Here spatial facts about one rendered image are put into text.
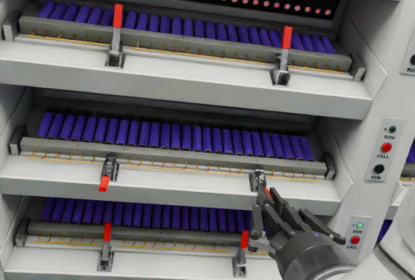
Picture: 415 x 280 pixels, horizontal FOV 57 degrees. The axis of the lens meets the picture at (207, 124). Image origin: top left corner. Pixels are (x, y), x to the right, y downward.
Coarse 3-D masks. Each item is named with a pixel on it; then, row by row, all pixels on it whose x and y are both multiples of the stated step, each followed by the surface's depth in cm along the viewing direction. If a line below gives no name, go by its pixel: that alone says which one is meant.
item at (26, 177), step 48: (96, 96) 77; (0, 144) 63; (336, 144) 75; (48, 192) 66; (96, 192) 67; (144, 192) 67; (192, 192) 68; (240, 192) 69; (288, 192) 71; (336, 192) 73
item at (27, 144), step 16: (32, 144) 67; (48, 144) 67; (64, 144) 68; (80, 144) 68; (96, 144) 69; (64, 160) 67; (80, 160) 67; (128, 160) 69; (144, 160) 70; (160, 160) 70; (176, 160) 70; (192, 160) 71; (208, 160) 71; (224, 160) 71; (240, 160) 72; (256, 160) 72; (272, 160) 73; (288, 160) 74; (304, 176) 73
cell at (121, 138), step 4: (124, 120) 75; (120, 124) 75; (124, 124) 74; (128, 124) 76; (120, 128) 74; (124, 128) 74; (120, 132) 73; (124, 132) 73; (120, 136) 72; (124, 136) 72; (116, 140) 72; (120, 140) 71; (124, 140) 72; (116, 144) 71; (124, 144) 71
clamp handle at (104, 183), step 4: (108, 164) 65; (108, 168) 66; (104, 172) 64; (108, 172) 64; (104, 176) 63; (108, 176) 63; (104, 180) 61; (108, 180) 61; (100, 184) 60; (104, 184) 60; (108, 184) 61; (100, 188) 59; (104, 188) 60
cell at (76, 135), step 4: (80, 116) 74; (84, 116) 75; (80, 120) 73; (84, 120) 74; (76, 124) 73; (80, 124) 73; (84, 124) 74; (76, 128) 72; (80, 128) 72; (84, 128) 74; (72, 132) 71; (76, 132) 71; (80, 132) 71; (72, 136) 70; (76, 136) 70; (80, 136) 71; (80, 140) 71
